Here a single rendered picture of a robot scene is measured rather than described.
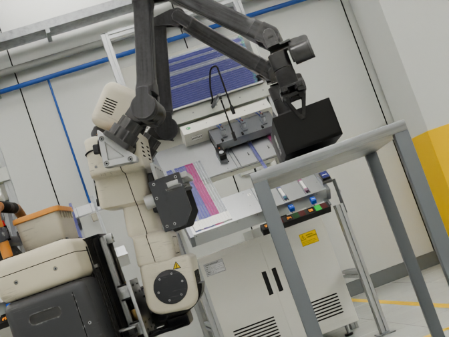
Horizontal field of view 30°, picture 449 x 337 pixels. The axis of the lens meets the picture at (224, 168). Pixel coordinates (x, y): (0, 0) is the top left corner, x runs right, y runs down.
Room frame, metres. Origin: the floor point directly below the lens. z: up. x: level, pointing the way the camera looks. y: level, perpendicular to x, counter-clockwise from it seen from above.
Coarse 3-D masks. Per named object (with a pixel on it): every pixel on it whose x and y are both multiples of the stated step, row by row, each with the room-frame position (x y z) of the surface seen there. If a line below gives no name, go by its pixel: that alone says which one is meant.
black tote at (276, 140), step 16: (288, 112) 2.36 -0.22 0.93; (320, 112) 2.36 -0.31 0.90; (272, 128) 2.57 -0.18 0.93; (288, 128) 2.36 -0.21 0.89; (304, 128) 2.36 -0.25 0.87; (320, 128) 2.36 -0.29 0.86; (336, 128) 2.36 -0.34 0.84; (288, 144) 2.36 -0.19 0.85; (304, 144) 2.36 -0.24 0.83; (320, 144) 2.45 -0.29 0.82
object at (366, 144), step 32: (384, 128) 2.29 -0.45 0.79; (288, 160) 2.30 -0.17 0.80; (320, 160) 2.32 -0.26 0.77; (416, 160) 2.29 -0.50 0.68; (256, 192) 2.30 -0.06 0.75; (384, 192) 2.95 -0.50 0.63; (416, 192) 2.29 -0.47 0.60; (288, 256) 2.30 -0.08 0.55; (448, 256) 2.29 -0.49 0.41; (416, 288) 2.95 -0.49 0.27
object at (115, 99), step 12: (108, 84) 2.57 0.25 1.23; (120, 84) 2.58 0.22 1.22; (108, 96) 2.56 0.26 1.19; (120, 96) 2.56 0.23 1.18; (132, 96) 2.56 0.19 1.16; (96, 108) 2.57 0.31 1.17; (108, 108) 2.56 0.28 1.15; (120, 108) 2.56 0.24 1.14; (96, 120) 2.56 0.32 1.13; (108, 120) 2.56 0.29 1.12
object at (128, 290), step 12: (120, 288) 2.61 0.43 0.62; (132, 288) 2.60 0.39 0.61; (132, 300) 2.58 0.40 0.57; (144, 300) 2.74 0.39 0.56; (132, 312) 2.65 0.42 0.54; (144, 312) 2.66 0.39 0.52; (180, 312) 2.60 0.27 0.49; (132, 324) 2.61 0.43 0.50; (144, 324) 2.59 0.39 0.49; (156, 324) 2.79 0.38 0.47; (168, 324) 2.60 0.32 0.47; (180, 324) 2.60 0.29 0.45; (144, 336) 2.58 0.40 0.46; (156, 336) 2.73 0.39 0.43
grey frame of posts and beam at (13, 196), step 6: (0, 150) 4.21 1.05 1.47; (0, 156) 4.21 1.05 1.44; (0, 162) 4.22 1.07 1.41; (0, 168) 4.18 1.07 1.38; (6, 168) 4.18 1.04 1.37; (0, 174) 4.17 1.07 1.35; (6, 174) 4.18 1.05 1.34; (0, 180) 4.17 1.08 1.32; (6, 180) 4.18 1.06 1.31; (6, 186) 4.21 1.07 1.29; (12, 186) 4.21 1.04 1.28; (12, 192) 4.21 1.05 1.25; (12, 198) 4.22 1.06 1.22
